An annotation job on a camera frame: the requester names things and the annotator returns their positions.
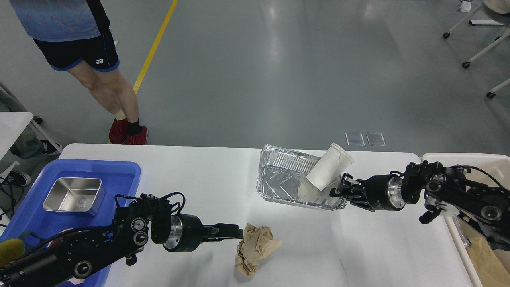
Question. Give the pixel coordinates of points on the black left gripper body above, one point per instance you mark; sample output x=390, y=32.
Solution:
x=187, y=233

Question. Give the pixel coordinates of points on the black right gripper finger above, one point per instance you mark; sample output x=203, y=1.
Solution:
x=348, y=188
x=359, y=201

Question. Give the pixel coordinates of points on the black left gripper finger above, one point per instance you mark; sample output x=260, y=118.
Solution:
x=215, y=239
x=223, y=229

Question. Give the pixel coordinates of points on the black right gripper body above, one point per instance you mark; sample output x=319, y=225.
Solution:
x=383, y=192

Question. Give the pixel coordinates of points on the white paper cup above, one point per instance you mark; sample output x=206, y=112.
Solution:
x=332, y=164

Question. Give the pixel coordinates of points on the brown paper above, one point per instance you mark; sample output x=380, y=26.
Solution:
x=257, y=244
x=489, y=268

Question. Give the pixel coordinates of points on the aluminium foil tray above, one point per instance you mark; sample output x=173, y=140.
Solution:
x=282, y=179

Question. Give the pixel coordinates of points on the square stainless steel tray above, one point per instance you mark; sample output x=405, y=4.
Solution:
x=80, y=196

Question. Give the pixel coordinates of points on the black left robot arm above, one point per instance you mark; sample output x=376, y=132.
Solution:
x=81, y=252

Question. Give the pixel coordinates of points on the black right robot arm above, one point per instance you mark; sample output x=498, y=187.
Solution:
x=446, y=191

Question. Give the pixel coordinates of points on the clear floor plate right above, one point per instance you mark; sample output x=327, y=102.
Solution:
x=375, y=139

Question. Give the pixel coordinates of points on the clear floor plate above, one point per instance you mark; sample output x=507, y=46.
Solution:
x=375, y=139
x=355, y=138

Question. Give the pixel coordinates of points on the clear floor plate left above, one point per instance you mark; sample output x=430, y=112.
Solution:
x=355, y=138

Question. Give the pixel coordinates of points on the blue plastic bin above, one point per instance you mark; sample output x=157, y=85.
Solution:
x=117, y=177

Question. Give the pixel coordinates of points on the beige plastic bin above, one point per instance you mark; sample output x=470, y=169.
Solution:
x=496, y=165

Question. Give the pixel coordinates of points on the brown paper in bin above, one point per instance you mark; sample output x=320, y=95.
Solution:
x=489, y=268

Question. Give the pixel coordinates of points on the seated person at left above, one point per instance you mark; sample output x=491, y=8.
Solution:
x=27, y=145

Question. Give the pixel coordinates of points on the white side table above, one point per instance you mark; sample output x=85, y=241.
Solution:
x=11, y=126

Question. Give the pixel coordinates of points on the standing person in shorts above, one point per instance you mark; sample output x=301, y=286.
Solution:
x=74, y=36

